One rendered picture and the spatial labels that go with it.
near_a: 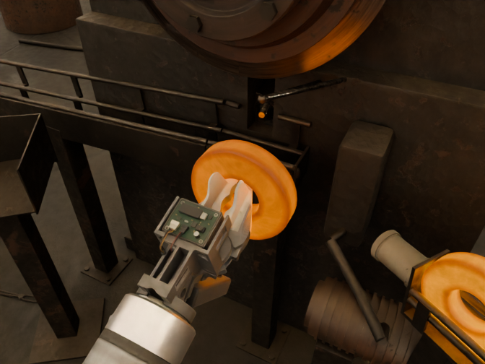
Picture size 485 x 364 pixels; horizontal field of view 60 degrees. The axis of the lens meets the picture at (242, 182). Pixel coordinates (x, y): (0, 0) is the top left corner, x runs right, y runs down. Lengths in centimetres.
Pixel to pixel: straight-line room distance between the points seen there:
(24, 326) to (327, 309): 104
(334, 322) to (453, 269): 28
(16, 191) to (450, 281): 86
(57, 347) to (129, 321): 103
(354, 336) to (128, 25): 80
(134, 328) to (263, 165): 24
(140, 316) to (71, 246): 129
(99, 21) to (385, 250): 79
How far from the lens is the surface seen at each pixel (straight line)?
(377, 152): 75
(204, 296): 54
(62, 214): 187
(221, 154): 55
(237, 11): 63
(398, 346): 85
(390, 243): 75
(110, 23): 106
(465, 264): 65
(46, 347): 150
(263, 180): 54
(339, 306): 85
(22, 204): 101
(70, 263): 168
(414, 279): 71
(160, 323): 46
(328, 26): 65
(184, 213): 49
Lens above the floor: 122
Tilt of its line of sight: 41 degrees down
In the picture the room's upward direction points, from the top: straight up
